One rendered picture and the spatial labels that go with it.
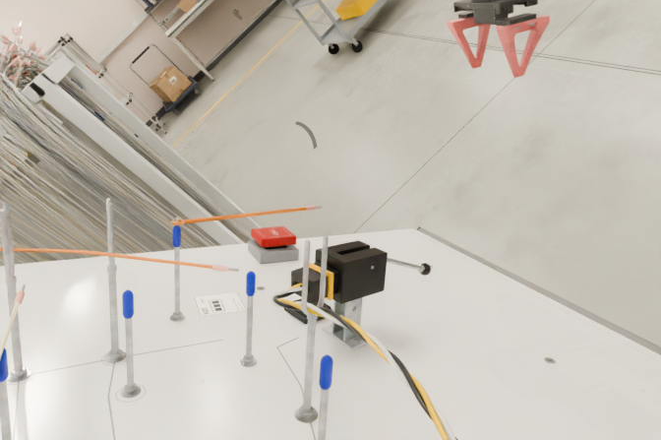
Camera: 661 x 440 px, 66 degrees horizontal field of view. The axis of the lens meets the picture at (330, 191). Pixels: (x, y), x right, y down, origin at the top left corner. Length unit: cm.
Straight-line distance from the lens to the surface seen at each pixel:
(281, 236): 69
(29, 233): 111
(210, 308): 57
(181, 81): 771
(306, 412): 41
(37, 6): 857
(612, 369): 57
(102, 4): 848
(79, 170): 103
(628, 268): 179
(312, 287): 45
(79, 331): 56
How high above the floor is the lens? 142
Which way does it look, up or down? 28 degrees down
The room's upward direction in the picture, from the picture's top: 44 degrees counter-clockwise
